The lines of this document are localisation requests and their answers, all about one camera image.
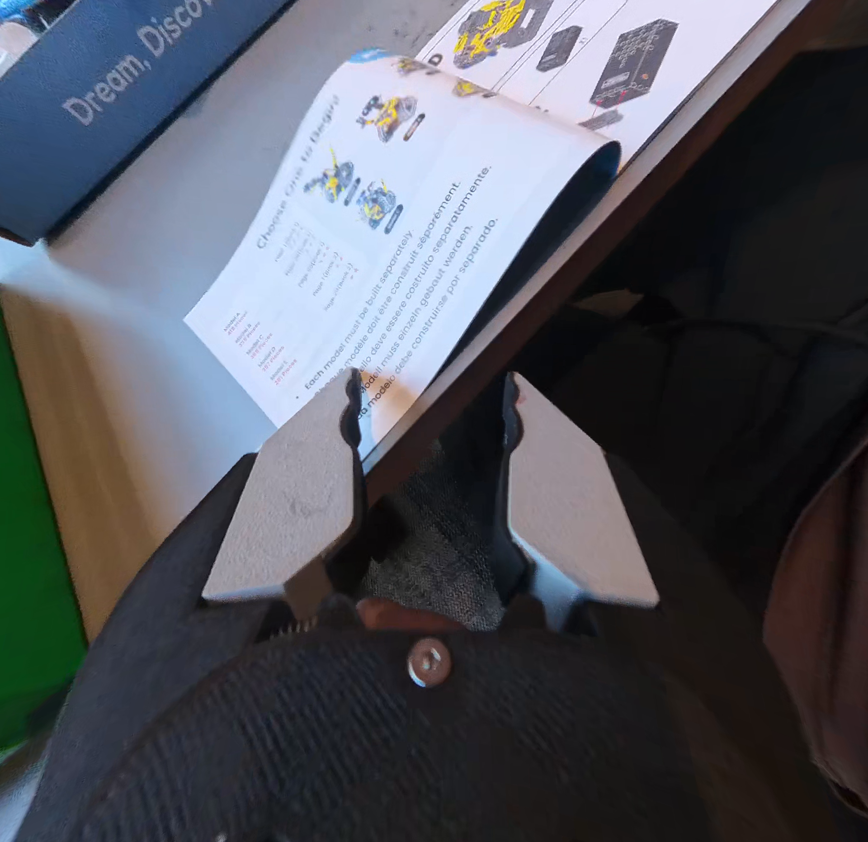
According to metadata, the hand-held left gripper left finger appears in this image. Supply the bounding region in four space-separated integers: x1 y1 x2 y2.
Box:
202 367 368 620

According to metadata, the grey woven fabric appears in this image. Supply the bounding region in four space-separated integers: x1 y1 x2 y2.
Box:
366 442 516 633

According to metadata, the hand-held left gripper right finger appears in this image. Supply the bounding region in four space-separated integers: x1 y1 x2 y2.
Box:
500 373 660 634

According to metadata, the robot kit instruction booklet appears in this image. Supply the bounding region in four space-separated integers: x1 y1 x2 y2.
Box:
183 0 835 429

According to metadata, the blue cardboard kit box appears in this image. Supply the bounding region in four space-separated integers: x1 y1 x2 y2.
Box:
0 0 323 246

